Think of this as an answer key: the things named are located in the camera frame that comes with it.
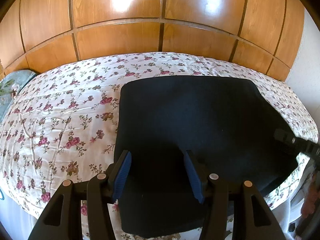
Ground black pants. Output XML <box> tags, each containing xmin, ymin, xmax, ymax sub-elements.
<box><xmin>114</xmin><ymin>76</ymin><xmax>298</xmax><ymax>239</ymax></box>

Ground floral white bedspread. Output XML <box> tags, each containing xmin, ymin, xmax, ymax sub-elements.
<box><xmin>1</xmin><ymin>53</ymin><xmax>318</xmax><ymax>239</ymax></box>

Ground wooden panelled wardrobe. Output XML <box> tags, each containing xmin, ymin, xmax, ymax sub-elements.
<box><xmin>1</xmin><ymin>0</ymin><xmax>305</xmax><ymax>81</ymax></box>

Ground light blue floral pillow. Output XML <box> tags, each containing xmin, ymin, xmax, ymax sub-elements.
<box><xmin>0</xmin><ymin>70</ymin><xmax>37</xmax><ymax>121</ymax></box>

